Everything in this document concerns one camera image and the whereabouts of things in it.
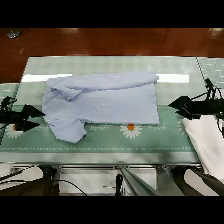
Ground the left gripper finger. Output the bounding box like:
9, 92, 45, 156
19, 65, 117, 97
20, 104, 46, 119
14, 120, 41, 133

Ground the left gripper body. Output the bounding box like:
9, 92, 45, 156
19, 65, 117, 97
0, 110, 24, 126

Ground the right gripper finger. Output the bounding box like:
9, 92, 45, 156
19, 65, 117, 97
174, 107, 195, 121
167, 95, 193, 109

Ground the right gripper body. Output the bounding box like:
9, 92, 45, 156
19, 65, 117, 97
190, 99, 216, 117

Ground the white garment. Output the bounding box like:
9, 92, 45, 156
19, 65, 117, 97
182, 114, 224, 183

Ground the light blue shirt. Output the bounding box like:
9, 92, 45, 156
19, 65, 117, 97
41, 70, 161, 145

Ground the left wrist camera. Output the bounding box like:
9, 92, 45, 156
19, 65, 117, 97
0, 96, 18, 112

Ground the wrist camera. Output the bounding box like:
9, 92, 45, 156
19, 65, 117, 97
0, 96, 18, 112
203, 77, 223, 101

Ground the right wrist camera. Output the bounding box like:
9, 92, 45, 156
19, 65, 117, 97
203, 77, 223, 101

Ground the black cable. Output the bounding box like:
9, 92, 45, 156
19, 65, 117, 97
53, 179, 88, 197

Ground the silver frame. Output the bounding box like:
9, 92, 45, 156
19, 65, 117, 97
0, 161, 224, 197

